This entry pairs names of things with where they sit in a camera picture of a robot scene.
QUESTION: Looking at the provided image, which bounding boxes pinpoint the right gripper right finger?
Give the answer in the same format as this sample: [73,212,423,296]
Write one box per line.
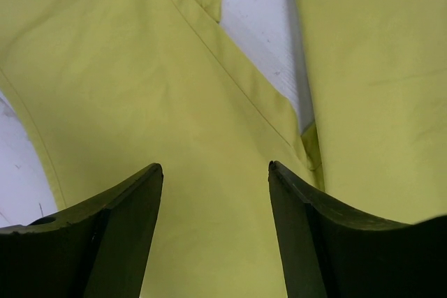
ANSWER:
[268,161,446,297]

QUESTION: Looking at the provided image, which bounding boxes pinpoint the yellow trousers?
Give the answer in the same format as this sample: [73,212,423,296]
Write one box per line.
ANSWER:
[1,0,446,297]

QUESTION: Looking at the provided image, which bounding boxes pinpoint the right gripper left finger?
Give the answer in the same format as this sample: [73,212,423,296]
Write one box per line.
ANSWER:
[1,163,163,297]

